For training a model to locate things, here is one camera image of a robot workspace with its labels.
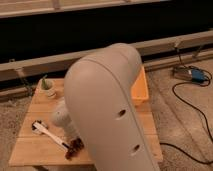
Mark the small potted green plant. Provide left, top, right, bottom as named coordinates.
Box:
left=41, top=76, right=56, bottom=98

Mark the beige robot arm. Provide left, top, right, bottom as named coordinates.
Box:
left=64, top=43, right=160, bottom=171

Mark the yellow plastic bin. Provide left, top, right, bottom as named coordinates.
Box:
left=131, top=67, right=149, bottom=106

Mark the blue power box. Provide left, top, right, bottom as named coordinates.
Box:
left=172, top=67, right=206, bottom=83

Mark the black cable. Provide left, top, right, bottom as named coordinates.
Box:
left=159, top=68, right=213, bottom=165

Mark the dark red grape bunch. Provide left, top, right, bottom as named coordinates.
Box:
left=65, top=138, right=84, bottom=159

